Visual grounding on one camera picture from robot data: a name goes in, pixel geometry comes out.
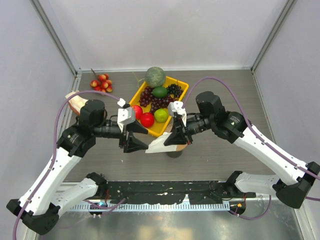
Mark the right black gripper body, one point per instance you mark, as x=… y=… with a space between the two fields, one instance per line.
x=185 y=130

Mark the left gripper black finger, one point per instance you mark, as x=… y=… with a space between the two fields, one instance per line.
x=136 y=127
x=132 y=144

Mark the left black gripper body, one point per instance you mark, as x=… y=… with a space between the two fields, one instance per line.
x=123 y=138

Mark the white paper coffee filter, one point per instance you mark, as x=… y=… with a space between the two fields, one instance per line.
x=157 y=145

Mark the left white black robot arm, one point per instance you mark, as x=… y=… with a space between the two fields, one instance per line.
x=40 y=208

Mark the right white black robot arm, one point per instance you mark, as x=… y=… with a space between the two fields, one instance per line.
x=292 y=179

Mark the red apple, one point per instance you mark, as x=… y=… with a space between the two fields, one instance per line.
x=138 y=111

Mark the yellow plastic tray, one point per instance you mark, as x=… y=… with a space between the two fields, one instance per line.
x=158 y=128

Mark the light green apple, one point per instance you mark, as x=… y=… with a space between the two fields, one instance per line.
x=161 y=115

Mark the red grape bunch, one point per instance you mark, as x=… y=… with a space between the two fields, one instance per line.
x=147 y=98

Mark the dark green lime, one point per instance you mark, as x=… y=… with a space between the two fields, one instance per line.
x=160 y=92

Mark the black grape bunch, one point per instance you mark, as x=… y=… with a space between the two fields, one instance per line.
x=174 y=90

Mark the red yellow cherry bunch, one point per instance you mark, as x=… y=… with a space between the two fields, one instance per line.
x=101 y=82

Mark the green melon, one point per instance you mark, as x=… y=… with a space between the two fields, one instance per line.
x=155 y=77

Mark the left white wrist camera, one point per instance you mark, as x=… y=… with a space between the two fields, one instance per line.
x=125 y=115

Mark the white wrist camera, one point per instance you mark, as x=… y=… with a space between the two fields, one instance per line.
x=125 y=115
x=177 y=107

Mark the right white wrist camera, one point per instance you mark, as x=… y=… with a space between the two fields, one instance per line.
x=177 y=107

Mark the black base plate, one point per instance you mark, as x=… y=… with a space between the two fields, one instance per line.
x=171 y=192

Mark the white slotted cable duct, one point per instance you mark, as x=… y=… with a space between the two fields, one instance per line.
x=185 y=206

